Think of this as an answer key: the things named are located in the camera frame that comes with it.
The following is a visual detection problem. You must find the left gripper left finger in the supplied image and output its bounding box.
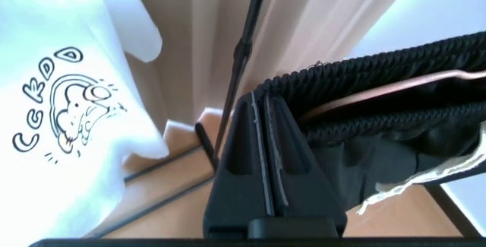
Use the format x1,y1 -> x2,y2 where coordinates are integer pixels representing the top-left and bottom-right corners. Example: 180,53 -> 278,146
202,90 -> 275,239

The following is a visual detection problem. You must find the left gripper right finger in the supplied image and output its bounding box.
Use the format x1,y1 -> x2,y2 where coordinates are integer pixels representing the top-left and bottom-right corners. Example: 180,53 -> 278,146
263,92 -> 349,239

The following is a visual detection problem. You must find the black garment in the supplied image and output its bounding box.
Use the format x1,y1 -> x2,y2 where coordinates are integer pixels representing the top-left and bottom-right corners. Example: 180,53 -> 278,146
254,30 -> 486,214

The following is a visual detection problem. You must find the pink clothes hanger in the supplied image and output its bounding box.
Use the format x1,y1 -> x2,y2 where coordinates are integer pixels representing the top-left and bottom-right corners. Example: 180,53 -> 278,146
298,68 -> 486,122

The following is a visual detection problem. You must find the white printed t-shirt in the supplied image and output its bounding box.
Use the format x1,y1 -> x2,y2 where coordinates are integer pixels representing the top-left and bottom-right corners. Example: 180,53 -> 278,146
0,0 -> 170,247

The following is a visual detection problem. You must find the black clothes rack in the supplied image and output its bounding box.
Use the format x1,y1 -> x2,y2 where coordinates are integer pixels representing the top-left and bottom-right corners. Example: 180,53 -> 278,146
90,0 -> 273,239

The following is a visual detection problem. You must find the beige curtain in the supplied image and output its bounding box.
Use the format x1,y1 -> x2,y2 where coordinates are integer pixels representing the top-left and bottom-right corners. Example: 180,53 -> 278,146
125,0 -> 421,134

